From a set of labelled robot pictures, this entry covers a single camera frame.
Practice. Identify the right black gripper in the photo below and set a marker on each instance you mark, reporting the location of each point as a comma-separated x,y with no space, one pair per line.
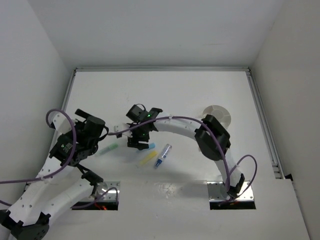
134,141

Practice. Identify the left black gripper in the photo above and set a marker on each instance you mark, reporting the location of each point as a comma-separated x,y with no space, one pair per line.
80,113

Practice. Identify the blue highlighter pen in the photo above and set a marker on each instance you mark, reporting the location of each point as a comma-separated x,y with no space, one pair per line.
151,146

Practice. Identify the green highlighter pen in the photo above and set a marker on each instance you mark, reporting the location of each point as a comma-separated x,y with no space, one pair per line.
107,149

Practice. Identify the white round divided container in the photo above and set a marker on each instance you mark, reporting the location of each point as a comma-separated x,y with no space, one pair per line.
220,113

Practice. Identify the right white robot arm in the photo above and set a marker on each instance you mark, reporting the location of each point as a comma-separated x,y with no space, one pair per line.
211,137

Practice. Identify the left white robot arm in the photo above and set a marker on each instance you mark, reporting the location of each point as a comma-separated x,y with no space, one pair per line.
62,181

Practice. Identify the yellow highlighter pen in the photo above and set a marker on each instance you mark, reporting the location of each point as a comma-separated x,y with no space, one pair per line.
147,158

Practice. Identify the clear glue stick blue cap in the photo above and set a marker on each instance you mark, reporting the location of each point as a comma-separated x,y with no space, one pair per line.
163,155

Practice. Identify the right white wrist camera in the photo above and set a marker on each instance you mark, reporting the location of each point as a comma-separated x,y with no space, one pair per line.
123,129

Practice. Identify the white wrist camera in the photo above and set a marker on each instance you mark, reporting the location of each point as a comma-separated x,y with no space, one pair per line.
61,123
123,129

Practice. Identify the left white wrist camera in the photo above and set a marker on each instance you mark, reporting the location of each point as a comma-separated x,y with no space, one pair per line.
61,123

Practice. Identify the aluminium frame rail left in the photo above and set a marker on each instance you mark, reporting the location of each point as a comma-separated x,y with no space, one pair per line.
67,90

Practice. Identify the aluminium frame rail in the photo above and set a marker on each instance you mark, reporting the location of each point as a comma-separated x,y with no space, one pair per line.
270,142
163,69
67,90

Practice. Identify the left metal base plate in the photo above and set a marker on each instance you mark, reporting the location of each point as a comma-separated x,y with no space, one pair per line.
109,191

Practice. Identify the metal base plate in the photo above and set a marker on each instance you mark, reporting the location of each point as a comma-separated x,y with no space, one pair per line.
109,191
217,192

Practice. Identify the aluminium frame rail back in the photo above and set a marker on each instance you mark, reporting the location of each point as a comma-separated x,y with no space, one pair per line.
163,69

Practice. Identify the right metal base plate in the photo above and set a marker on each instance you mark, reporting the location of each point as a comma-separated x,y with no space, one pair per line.
217,192

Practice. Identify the aluminium frame rail right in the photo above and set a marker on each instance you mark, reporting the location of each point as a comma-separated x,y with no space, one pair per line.
270,142

